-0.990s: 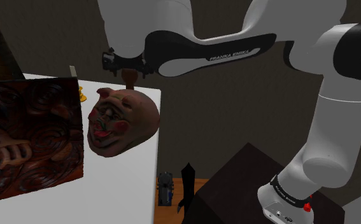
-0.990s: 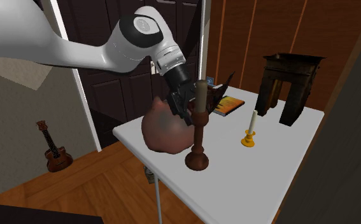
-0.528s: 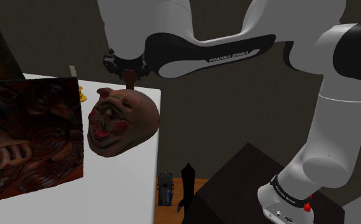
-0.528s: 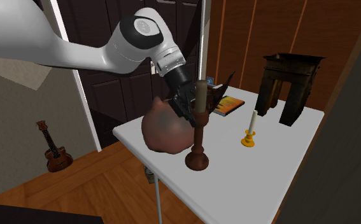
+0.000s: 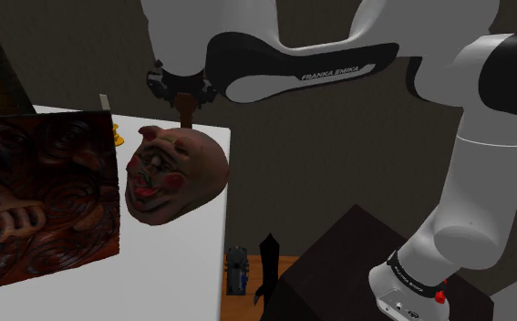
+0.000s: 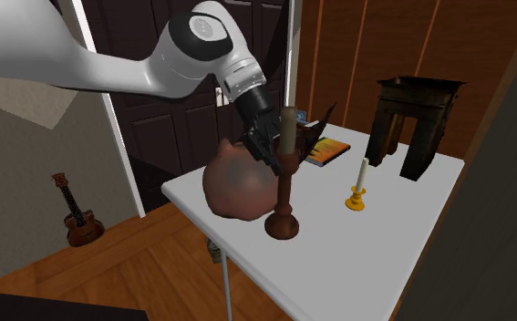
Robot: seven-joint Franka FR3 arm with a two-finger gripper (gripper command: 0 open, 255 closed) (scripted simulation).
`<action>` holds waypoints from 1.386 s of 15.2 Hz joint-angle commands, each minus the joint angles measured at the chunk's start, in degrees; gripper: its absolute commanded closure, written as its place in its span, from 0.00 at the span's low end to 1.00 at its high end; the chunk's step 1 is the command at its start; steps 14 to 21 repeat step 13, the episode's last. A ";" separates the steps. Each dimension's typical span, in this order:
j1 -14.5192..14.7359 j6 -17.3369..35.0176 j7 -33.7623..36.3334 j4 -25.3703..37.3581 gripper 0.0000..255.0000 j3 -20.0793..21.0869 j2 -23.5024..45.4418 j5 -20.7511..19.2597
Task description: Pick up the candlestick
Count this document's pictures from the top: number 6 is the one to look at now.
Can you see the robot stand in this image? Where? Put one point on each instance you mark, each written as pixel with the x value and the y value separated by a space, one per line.
pixel 53 309

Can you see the brown candlestick with beige candle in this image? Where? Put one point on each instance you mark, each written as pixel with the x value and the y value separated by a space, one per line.
pixel 283 222

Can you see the white table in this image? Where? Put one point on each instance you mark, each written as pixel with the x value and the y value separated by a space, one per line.
pixel 351 258

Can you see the small grey object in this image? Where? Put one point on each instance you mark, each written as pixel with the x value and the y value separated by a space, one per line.
pixel 214 251

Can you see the pink piggy bank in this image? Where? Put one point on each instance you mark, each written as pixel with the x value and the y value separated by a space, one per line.
pixel 236 186

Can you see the yellow holder with white candle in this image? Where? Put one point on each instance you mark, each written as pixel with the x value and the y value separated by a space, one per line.
pixel 356 202

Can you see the dark brown panelled door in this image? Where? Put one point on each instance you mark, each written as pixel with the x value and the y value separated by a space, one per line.
pixel 160 133

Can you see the small blue box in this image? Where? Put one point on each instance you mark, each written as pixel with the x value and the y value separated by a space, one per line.
pixel 302 116

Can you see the dark wooden arch stand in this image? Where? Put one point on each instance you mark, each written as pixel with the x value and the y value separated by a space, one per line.
pixel 422 115

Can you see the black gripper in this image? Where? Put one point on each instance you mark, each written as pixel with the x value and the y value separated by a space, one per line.
pixel 254 106

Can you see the brown guitar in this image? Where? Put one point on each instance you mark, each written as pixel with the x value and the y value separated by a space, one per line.
pixel 82 226

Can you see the dark brown open book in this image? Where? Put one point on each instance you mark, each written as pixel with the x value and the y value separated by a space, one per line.
pixel 308 141

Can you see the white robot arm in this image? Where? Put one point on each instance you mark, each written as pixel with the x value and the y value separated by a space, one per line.
pixel 107 71

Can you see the orange cover book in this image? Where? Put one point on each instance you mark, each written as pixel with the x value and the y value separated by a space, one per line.
pixel 331 150

